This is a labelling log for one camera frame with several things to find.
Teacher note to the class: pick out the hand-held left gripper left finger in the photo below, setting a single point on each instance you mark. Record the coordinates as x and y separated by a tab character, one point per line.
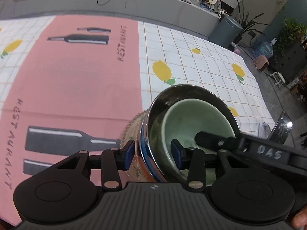
129	152

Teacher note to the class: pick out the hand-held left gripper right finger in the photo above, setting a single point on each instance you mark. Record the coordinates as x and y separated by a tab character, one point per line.
176	153

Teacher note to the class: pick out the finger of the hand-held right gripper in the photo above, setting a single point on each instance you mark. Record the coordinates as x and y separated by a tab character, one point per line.
239	143

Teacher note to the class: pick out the clear glass plate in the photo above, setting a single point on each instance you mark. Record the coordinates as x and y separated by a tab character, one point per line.
134	130

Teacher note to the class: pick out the orange steel bowl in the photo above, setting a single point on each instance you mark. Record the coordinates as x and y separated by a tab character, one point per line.
153	176

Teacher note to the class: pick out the green ceramic bowl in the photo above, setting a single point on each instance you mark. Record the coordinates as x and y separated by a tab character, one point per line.
191	117

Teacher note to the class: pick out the blue steel bowl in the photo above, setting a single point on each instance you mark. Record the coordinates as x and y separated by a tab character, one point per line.
156	117

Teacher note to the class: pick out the person's right hand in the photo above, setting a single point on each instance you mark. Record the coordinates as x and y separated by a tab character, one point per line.
301	219

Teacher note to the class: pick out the dark glossy slab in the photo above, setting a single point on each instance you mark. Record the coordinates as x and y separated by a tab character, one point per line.
280	127

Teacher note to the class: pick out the white step stool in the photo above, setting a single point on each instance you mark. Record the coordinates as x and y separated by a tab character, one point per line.
278	77

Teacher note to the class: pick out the checked lemon-print tablecloth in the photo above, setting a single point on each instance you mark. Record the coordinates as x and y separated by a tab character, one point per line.
72	81

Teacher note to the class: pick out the blue water bottle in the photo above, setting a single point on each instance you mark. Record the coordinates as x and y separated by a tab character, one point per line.
262	49

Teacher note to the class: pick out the grey pedal trash bin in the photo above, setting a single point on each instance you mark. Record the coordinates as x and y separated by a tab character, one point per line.
226	32

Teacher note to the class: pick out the bushy plant in dark planter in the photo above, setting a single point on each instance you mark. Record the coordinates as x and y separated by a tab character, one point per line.
293	36

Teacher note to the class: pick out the potted long-leaf plant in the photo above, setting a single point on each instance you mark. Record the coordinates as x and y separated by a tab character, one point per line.
248	21

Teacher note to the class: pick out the grey marble television cabinet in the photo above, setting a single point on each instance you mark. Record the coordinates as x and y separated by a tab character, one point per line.
96	4

